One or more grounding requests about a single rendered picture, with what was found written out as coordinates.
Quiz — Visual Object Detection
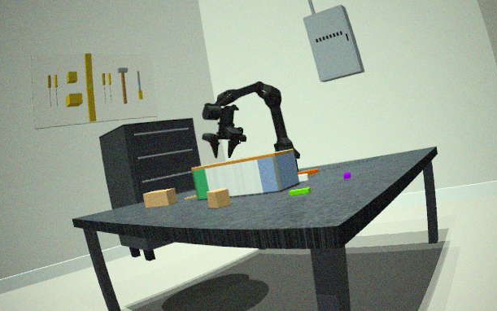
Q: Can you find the green flat bar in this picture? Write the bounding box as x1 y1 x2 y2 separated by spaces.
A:
289 187 311 195

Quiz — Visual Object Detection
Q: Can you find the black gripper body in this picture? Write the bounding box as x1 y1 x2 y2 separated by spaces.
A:
202 120 246 142

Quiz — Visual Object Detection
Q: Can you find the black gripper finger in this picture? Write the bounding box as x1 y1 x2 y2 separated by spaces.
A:
228 140 240 158
209 142 220 158

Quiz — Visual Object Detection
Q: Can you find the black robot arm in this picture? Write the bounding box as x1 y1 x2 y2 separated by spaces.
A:
202 81 300 159

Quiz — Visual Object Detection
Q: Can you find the tan cardboard box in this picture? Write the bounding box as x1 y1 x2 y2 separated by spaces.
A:
206 189 231 208

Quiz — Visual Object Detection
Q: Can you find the tan rectangular block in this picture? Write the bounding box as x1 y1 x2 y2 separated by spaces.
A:
143 188 177 208

